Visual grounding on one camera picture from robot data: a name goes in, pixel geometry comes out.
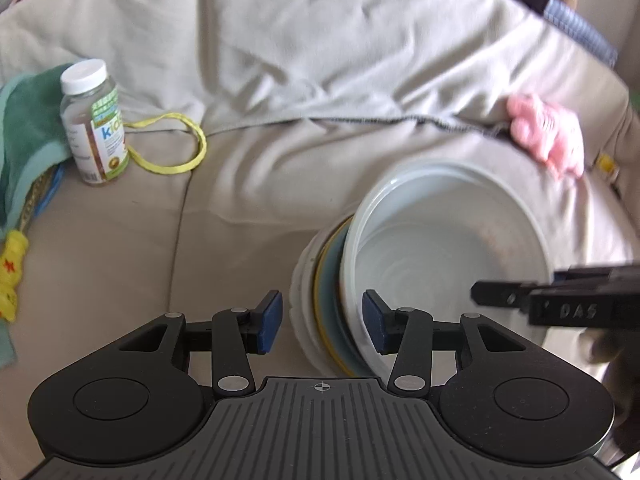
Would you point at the white ribbed bowl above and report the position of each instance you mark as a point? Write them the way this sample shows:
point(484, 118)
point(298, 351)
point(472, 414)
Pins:
point(440, 240)

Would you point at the pink plush toy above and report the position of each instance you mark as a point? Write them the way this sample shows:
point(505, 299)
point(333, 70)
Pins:
point(540, 125)

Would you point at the white-capped vitamin bottle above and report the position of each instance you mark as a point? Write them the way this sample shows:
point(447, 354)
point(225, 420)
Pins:
point(95, 135)

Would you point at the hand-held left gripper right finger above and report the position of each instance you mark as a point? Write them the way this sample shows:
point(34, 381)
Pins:
point(375, 325)

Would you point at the white scalloped plate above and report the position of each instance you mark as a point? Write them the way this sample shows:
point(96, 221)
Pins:
point(301, 300)

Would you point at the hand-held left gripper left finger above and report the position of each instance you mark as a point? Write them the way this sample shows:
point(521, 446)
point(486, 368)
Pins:
point(270, 320)

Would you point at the blue flat object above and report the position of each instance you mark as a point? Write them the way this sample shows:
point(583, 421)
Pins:
point(52, 190)

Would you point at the yellow toy with red star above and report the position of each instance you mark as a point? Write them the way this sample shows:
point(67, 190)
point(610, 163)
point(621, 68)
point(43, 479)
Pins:
point(12, 270)

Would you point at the beige sofa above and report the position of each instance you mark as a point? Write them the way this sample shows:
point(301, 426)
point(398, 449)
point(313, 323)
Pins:
point(225, 235)

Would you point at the person's right hand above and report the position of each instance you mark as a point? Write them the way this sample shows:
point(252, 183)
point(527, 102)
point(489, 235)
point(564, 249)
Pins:
point(622, 385)

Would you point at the green cloth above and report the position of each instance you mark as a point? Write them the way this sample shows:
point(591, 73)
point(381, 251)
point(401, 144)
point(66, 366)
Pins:
point(25, 125)

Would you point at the small yellow tag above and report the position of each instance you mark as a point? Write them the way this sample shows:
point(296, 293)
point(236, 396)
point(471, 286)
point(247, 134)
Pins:
point(606, 164)

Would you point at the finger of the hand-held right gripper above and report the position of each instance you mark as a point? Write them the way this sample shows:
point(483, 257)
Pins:
point(500, 293)

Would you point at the yellow-rimmed white plate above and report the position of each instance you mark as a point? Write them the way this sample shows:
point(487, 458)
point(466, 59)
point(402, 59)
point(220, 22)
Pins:
point(316, 285)

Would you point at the grey blanket with braided trim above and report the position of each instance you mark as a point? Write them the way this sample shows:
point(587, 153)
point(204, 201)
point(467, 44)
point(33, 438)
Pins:
point(300, 50)

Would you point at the blue striped cloth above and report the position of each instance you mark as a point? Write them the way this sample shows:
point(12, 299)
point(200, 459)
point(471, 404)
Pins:
point(580, 30)

